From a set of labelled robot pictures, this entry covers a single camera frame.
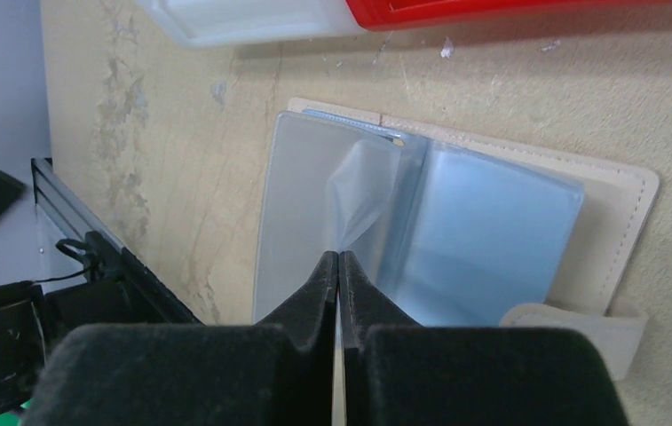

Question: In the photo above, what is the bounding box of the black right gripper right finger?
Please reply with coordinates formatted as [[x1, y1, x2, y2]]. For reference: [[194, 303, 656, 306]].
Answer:
[[338, 251, 628, 425]]

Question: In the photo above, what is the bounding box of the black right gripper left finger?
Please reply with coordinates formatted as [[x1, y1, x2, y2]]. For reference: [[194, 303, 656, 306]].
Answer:
[[22, 251, 338, 425]]

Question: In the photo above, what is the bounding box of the white plastic bin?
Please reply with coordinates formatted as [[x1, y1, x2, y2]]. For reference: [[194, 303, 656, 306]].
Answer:
[[137, 0, 366, 48]]

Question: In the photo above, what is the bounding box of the red plastic bin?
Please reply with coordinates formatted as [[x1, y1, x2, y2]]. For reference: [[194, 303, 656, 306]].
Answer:
[[345, 0, 666, 32]]

